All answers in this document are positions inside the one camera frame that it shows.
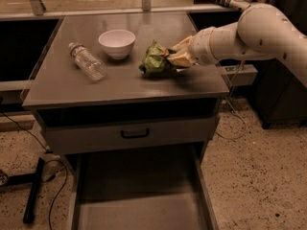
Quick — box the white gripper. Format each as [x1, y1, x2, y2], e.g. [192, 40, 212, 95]
[167, 27, 221, 68]

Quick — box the green jalapeno chip bag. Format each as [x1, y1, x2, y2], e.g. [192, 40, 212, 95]
[139, 40, 178, 76]

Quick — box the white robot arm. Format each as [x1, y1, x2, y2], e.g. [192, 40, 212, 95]
[167, 3, 307, 86]

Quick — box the grey drawer cabinet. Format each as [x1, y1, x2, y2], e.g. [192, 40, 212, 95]
[21, 11, 230, 156]

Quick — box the open grey middle drawer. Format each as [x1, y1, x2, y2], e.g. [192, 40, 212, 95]
[67, 145, 220, 230]

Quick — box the closed grey top drawer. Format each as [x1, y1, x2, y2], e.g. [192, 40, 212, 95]
[42, 115, 219, 154]

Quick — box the white ceramic bowl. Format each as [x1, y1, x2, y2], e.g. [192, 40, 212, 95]
[98, 30, 136, 59]

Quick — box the clear plastic water bottle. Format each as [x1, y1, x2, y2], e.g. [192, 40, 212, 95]
[68, 42, 106, 82]

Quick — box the dark cabinet at right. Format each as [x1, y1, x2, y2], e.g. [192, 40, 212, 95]
[248, 0, 307, 129]

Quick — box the black metal stand leg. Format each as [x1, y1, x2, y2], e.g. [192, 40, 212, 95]
[23, 158, 45, 224]

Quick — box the grey side bracket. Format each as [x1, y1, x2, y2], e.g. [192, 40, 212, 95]
[218, 64, 258, 87]

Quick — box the black drawer handle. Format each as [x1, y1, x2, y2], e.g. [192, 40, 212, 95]
[120, 128, 150, 139]

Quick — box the white cable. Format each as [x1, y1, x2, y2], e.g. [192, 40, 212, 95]
[215, 59, 248, 141]

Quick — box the black floor cable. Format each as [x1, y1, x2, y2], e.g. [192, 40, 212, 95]
[0, 112, 69, 230]

